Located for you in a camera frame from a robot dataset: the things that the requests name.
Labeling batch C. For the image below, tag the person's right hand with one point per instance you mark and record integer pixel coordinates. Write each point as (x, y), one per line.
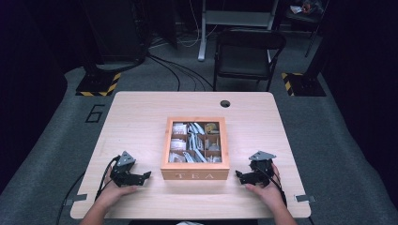
(270, 193)

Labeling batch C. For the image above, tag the black folding chair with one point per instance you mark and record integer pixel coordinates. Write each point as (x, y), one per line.
(250, 39)

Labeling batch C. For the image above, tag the hazard-striped black base plate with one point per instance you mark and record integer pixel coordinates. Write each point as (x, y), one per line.
(305, 86)
(94, 85)

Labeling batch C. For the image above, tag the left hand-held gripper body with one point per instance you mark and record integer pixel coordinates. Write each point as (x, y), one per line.
(122, 170)

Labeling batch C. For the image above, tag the person's light clothing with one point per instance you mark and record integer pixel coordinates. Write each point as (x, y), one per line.
(189, 223)

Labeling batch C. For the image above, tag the black equipment cabinet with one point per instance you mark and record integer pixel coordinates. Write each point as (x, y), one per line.
(115, 28)

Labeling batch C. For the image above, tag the person's left hand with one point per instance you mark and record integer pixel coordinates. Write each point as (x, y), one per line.
(112, 195)

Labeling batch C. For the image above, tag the grey tape strip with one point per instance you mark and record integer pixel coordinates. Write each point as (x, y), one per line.
(76, 198)

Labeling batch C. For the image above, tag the group of assorted tea packets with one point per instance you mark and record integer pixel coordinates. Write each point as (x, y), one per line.
(194, 143)

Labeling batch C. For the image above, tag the dark curtain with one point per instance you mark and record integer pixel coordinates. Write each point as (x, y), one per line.
(28, 93)
(366, 93)

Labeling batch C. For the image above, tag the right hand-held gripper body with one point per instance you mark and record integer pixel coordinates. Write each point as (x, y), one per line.
(263, 170)

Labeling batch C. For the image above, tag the wooden tea box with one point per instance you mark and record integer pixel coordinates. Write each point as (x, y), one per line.
(194, 174)

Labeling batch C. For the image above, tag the dark stand with clutter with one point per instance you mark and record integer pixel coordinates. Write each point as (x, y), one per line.
(305, 11)

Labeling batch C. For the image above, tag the white metal desk frame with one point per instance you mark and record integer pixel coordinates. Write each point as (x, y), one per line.
(202, 34)

